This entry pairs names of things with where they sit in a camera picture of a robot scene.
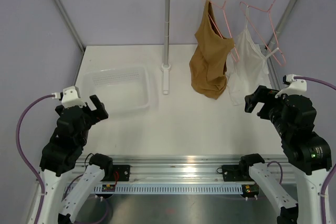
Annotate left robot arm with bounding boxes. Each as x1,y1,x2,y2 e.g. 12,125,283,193
36,91,113,223

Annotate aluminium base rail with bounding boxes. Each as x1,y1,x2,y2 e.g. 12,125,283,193
34,154,305,185

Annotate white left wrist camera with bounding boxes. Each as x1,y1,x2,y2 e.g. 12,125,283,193
52,86,87,109

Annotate left aluminium frame post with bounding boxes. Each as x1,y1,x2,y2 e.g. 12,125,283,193
52,0,85,54

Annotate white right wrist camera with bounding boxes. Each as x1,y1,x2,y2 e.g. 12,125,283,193
275,74,307,98

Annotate brown tank top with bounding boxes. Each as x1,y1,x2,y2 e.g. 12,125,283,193
189,0,235,100

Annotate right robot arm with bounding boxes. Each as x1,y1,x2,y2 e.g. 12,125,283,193
238,86,335,223

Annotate white tank top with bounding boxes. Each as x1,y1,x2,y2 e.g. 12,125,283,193
226,17,271,106

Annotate white slotted cable duct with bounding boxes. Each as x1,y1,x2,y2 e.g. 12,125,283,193
93,184,243,195

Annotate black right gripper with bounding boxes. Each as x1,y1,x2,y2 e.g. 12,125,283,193
245,84,292,138

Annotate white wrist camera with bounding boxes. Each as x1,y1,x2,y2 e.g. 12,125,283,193
275,74,307,98
52,86,87,109

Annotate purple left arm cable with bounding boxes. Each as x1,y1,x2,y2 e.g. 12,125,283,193
15,94,57,224

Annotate right aluminium frame post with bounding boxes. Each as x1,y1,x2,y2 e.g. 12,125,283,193
267,0,298,90

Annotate aluminium frame post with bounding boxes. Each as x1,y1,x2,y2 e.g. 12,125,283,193
52,0,85,54
267,0,298,90

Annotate white plastic basket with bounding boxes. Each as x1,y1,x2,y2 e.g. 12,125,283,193
79,65,151,115

